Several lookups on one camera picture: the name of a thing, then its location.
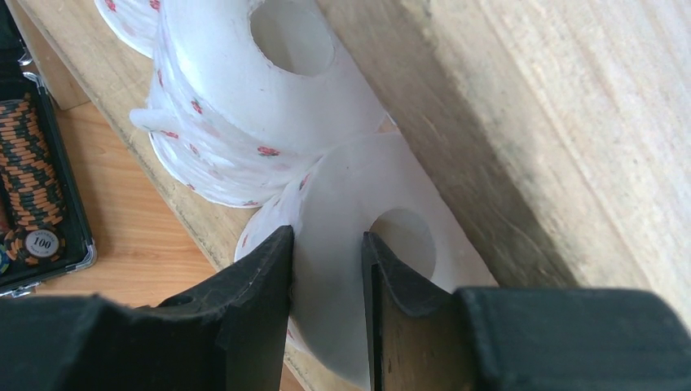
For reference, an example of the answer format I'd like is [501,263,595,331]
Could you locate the floral toilet roll one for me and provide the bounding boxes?
[130,1,386,208]

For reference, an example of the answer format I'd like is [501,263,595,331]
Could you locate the black poker chip case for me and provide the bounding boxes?
[1,1,97,297]

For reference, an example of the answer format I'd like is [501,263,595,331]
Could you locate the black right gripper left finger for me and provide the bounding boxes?
[1,226,293,390]

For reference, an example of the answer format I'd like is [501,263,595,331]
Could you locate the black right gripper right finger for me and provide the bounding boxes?
[362,232,690,390]

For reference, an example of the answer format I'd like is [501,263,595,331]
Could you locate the floral toilet roll two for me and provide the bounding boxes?
[235,132,495,389]

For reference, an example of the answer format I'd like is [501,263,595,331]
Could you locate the floral toilet roll three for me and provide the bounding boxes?
[94,0,161,59]

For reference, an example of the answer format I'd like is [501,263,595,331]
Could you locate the wooden shelf unit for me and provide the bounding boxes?
[7,0,691,391]

